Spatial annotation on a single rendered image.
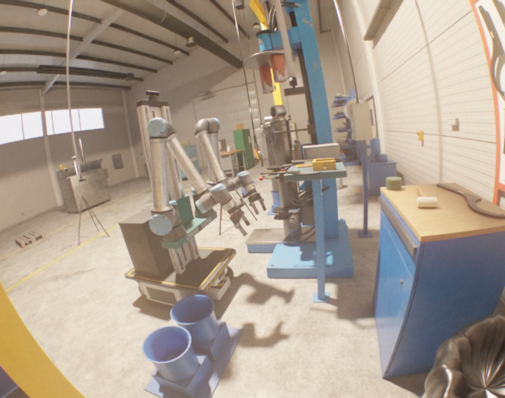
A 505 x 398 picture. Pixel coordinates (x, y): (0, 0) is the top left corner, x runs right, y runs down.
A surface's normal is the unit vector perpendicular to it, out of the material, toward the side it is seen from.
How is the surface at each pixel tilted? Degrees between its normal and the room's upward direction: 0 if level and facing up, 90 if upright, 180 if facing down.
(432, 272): 90
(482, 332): 52
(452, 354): 12
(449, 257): 90
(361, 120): 90
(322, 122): 90
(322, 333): 0
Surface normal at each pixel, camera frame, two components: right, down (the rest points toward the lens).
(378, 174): -0.29, 0.29
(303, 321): -0.15, -0.95
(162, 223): 0.09, 0.33
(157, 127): 0.10, 0.11
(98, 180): 0.92, -0.04
